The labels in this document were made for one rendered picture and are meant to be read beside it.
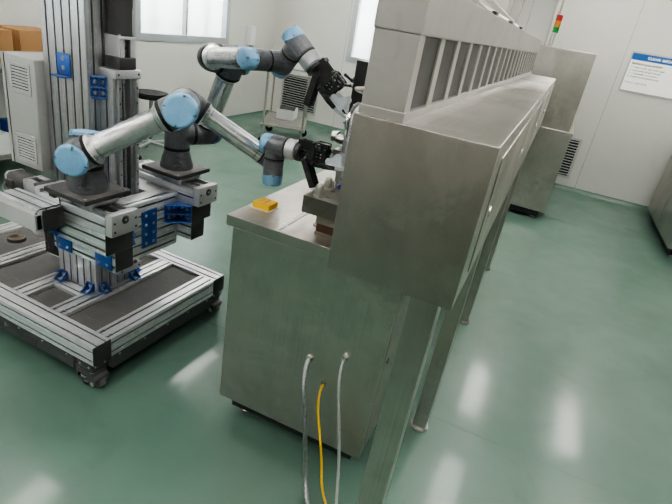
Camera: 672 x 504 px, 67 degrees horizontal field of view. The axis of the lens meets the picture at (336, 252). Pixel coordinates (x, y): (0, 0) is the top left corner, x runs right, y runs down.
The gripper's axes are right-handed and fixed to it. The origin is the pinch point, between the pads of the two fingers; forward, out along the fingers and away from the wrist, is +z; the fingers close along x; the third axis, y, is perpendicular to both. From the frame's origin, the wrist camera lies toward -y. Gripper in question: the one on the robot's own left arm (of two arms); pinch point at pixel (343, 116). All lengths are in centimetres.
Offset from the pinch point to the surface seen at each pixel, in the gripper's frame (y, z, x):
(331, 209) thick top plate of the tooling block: -12.7, 24.9, -25.0
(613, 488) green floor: -9, 187, 23
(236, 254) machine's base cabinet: -52, 17, -31
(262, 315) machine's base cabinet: -59, 41, -31
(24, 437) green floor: -144, 25, -80
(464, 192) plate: 44, 39, -89
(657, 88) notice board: 121, 120, 549
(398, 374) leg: 8, 64, -82
